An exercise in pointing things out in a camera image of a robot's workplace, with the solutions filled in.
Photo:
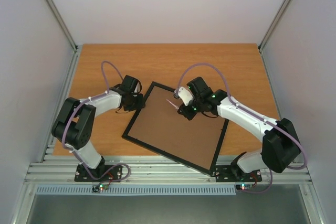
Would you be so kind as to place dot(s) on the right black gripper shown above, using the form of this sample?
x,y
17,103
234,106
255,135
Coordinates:
x,y
185,111

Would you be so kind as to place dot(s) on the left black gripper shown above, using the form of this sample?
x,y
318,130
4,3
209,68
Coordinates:
x,y
141,105

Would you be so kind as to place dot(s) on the clear handled screwdriver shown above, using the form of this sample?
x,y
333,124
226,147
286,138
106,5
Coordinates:
x,y
175,106

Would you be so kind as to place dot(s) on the black picture frame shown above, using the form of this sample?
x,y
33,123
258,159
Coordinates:
x,y
159,128

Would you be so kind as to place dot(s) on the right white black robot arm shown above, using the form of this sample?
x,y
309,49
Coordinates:
x,y
278,137

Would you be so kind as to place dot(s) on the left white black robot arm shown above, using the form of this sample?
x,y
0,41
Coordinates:
x,y
74,123

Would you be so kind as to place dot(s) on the right small circuit board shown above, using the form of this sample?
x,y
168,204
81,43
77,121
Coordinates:
x,y
244,186

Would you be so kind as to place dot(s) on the small circuit board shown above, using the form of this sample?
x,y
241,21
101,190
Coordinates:
x,y
99,188
244,186

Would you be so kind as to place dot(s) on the left small circuit board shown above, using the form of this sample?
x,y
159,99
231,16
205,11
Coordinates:
x,y
99,188

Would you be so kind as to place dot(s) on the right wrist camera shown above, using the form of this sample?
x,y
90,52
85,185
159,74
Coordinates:
x,y
184,94

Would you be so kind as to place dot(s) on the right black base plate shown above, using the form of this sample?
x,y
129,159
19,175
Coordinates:
x,y
223,173

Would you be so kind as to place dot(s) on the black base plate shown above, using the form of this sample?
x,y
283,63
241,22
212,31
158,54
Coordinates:
x,y
100,174
223,173

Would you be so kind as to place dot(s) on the left aluminium post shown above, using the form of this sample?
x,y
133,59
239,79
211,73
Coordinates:
x,y
52,6

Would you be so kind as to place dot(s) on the aluminium post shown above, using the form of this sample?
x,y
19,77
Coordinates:
x,y
52,6
273,25

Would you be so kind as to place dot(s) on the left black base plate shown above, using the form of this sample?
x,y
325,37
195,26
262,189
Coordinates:
x,y
100,174

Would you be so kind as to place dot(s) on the aluminium front rail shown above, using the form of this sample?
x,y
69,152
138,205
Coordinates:
x,y
144,170

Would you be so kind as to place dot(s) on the grey slotted cable duct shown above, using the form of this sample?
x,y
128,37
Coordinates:
x,y
138,190

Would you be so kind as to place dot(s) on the right aluminium post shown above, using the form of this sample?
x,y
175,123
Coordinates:
x,y
273,25

